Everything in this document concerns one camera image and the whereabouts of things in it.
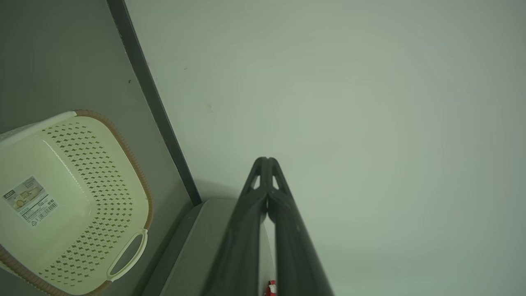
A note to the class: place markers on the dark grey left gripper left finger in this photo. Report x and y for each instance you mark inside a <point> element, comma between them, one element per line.
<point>242,246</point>

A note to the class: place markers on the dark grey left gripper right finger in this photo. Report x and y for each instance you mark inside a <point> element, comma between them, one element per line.
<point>294,255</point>

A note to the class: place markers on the white and red garment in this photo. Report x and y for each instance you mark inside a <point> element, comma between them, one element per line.
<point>271,289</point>

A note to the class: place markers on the black baseboard strip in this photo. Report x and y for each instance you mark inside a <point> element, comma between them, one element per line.
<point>156,102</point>

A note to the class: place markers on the cream perforated laundry basket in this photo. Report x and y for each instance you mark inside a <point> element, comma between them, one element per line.
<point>82,172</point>

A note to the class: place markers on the printed basket label sticker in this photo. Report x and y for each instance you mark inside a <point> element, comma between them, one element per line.
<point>31,201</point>

